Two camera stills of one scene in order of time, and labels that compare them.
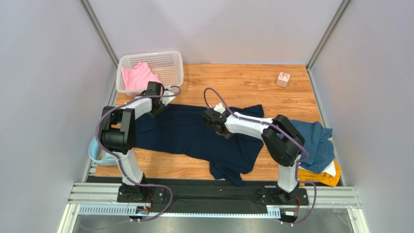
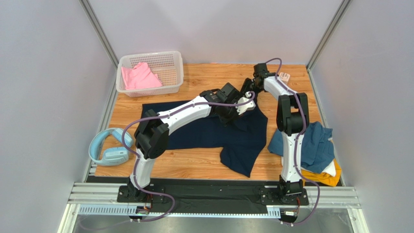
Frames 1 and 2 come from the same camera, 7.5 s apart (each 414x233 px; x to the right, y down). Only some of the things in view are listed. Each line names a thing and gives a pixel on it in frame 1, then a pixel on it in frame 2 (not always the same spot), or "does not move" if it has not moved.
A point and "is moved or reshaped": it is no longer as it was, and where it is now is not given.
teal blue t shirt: (319, 148) does not move
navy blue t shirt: (182, 130) is moved or reshaped
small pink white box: (283, 79) does not move
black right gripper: (209, 117) → (246, 86)
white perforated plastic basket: (168, 65) does not move
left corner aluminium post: (105, 42) does not move
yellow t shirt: (305, 175) does not move
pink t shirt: (137, 78) does not move
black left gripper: (154, 113) → (226, 122)
